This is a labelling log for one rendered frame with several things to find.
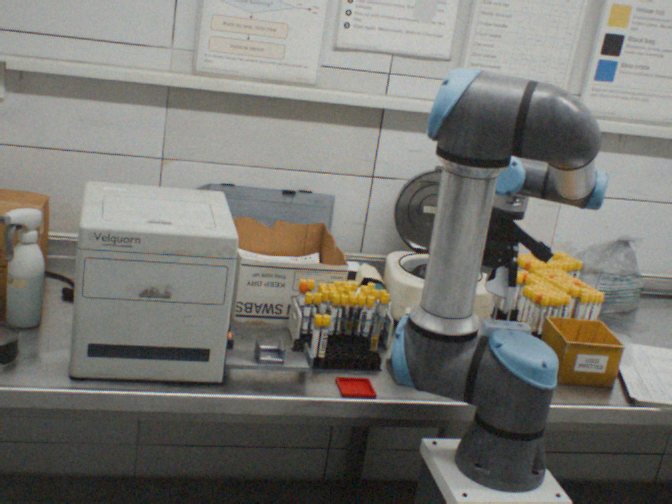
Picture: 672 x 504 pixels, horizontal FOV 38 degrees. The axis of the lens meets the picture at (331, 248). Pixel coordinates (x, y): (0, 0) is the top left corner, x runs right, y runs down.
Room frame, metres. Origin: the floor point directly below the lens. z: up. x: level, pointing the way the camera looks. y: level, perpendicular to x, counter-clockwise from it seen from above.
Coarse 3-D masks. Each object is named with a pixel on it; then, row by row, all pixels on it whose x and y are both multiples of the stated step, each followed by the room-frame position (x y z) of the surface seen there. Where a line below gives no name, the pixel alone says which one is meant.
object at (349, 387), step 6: (336, 378) 1.71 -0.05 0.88; (342, 378) 1.72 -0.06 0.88; (348, 378) 1.72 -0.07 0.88; (354, 378) 1.73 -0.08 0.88; (360, 378) 1.73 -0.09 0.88; (366, 378) 1.73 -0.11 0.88; (342, 384) 1.70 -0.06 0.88; (348, 384) 1.71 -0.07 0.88; (354, 384) 1.71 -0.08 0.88; (360, 384) 1.72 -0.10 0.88; (366, 384) 1.72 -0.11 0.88; (342, 390) 1.67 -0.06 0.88; (348, 390) 1.68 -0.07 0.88; (354, 390) 1.69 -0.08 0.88; (360, 390) 1.69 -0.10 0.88; (366, 390) 1.69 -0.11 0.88; (372, 390) 1.69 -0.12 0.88; (342, 396) 1.66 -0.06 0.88; (348, 396) 1.66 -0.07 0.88; (354, 396) 1.66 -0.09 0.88; (360, 396) 1.66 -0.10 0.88; (366, 396) 1.67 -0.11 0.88; (372, 396) 1.67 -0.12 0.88
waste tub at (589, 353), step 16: (560, 320) 1.99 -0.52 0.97; (576, 320) 1.99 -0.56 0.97; (592, 320) 2.00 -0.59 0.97; (544, 336) 1.97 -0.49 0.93; (560, 336) 1.89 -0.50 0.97; (576, 336) 1.99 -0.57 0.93; (592, 336) 2.00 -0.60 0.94; (608, 336) 1.95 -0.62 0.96; (560, 352) 1.87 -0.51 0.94; (576, 352) 1.86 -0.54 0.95; (592, 352) 1.87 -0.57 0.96; (608, 352) 1.87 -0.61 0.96; (560, 368) 1.86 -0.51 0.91; (576, 368) 1.86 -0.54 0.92; (592, 368) 1.87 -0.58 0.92; (608, 368) 1.87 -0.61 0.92; (560, 384) 1.86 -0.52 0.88; (576, 384) 1.86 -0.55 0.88; (592, 384) 1.87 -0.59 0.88; (608, 384) 1.88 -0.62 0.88
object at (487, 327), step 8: (488, 320) 1.91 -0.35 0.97; (496, 320) 1.91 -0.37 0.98; (480, 328) 1.91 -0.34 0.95; (488, 328) 1.87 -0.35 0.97; (496, 328) 1.88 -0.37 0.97; (504, 328) 1.88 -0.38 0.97; (512, 328) 1.88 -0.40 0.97; (520, 328) 1.89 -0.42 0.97; (528, 328) 1.90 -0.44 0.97; (488, 336) 1.87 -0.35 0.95
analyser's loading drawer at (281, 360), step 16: (240, 352) 1.70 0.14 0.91; (256, 352) 1.69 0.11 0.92; (272, 352) 1.72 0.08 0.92; (288, 352) 1.73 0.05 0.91; (304, 352) 1.74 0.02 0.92; (224, 368) 1.64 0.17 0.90; (240, 368) 1.65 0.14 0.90; (256, 368) 1.66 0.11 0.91; (272, 368) 1.66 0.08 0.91; (288, 368) 1.67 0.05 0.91; (304, 368) 1.68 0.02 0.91
